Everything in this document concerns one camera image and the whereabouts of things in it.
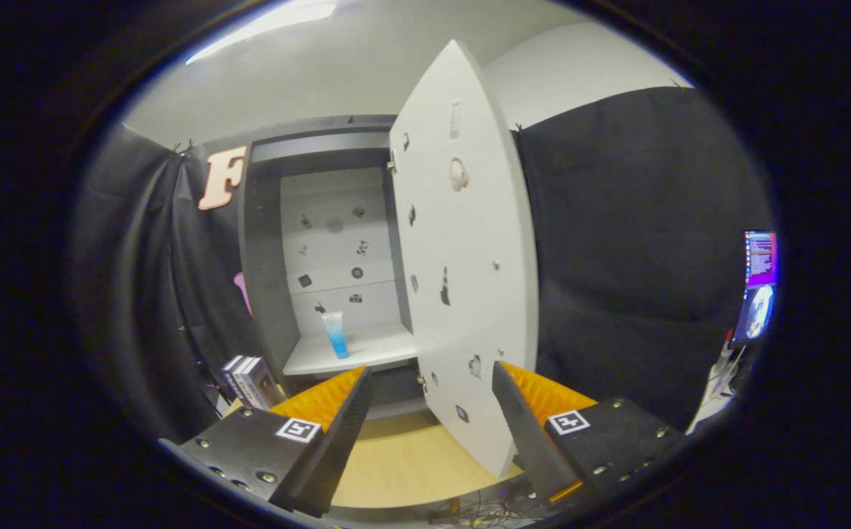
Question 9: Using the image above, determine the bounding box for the white cabinet door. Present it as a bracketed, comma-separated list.
[387, 39, 540, 480]

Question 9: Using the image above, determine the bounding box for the blue white tube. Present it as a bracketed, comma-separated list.
[321, 311, 351, 360]

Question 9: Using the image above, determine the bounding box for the grey cabinet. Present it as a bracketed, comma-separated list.
[238, 114, 426, 423]

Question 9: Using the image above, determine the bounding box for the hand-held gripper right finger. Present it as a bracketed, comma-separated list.
[490, 360, 687, 508]

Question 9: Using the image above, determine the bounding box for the black backdrop cloth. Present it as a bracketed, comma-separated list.
[69, 87, 775, 442]

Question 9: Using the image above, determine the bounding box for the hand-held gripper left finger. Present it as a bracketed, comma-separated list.
[157, 365, 373, 517]

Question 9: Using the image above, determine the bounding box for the computer monitor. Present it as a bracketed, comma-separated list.
[728, 230, 779, 346]

